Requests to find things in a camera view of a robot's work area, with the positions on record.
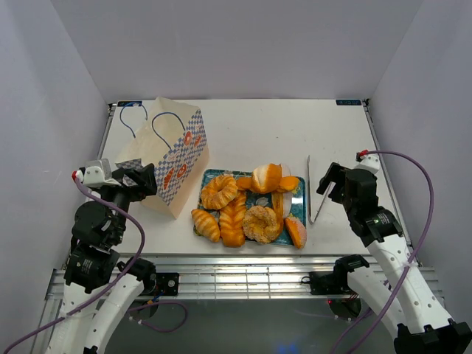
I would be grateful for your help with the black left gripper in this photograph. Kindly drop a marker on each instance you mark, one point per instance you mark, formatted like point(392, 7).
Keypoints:
point(144, 174)

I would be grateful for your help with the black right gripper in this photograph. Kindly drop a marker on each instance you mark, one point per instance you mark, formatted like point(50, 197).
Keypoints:
point(335, 173)

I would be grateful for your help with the metal tongs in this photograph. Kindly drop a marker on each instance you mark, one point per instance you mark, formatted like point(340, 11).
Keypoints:
point(315, 203)

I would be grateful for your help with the blue checkered paper bag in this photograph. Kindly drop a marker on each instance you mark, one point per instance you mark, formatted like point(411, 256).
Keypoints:
point(173, 139)

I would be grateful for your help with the white topped round bun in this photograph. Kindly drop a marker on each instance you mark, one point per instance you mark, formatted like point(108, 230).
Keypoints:
point(266, 178)

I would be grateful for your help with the twisted ring bread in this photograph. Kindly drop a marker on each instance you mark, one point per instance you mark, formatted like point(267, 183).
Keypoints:
point(219, 192)

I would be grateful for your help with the small orange bread piece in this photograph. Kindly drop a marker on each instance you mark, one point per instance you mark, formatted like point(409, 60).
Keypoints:
point(288, 184)

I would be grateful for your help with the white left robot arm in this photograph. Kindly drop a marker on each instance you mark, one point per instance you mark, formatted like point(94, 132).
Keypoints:
point(98, 287)

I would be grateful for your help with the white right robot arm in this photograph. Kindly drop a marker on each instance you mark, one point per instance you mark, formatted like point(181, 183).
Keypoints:
point(406, 305)

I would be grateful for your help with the cream sandwich bread slice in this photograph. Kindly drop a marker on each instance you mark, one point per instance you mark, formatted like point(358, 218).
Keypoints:
point(281, 203)

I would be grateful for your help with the sugared donut bread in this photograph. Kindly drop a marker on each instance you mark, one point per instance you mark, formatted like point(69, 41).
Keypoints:
point(261, 224)

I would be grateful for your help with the croissant bread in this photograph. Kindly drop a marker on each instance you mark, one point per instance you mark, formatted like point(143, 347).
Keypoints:
point(206, 225)

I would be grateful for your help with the orange bread piece under bun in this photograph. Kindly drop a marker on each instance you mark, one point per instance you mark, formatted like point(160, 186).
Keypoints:
point(244, 183)

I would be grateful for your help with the braided leaf bread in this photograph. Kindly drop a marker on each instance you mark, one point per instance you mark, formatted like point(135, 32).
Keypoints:
point(231, 221)

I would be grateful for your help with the pink sugared half bun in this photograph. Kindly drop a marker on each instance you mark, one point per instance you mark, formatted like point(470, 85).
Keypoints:
point(297, 231)

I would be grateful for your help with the blue table corner label left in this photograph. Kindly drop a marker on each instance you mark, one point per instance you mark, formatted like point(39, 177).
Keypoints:
point(129, 103)

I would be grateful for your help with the blue table corner label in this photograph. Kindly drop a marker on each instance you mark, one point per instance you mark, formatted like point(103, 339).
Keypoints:
point(348, 102)
point(129, 103)

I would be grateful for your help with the blue table corner label right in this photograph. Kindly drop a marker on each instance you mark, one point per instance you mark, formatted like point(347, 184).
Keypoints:
point(348, 102)

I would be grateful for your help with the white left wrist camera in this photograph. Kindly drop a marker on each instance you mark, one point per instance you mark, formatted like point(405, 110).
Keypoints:
point(95, 174)

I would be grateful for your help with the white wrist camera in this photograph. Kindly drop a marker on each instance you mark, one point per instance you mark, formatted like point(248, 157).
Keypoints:
point(95, 174)
point(369, 162)

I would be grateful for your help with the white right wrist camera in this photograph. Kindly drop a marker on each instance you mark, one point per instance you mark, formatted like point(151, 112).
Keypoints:
point(369, 162)

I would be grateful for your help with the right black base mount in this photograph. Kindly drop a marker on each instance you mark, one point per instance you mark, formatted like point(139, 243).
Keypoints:
point(321, 284)

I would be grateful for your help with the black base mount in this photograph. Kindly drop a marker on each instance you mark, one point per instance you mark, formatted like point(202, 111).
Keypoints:
point(321, 284)
point(167, 283)

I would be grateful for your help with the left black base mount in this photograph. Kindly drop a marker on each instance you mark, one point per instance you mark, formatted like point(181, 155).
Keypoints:
point(167, 283)

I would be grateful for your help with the aluminium rail frame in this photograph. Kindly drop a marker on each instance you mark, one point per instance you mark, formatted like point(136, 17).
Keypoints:
point(242, 277)

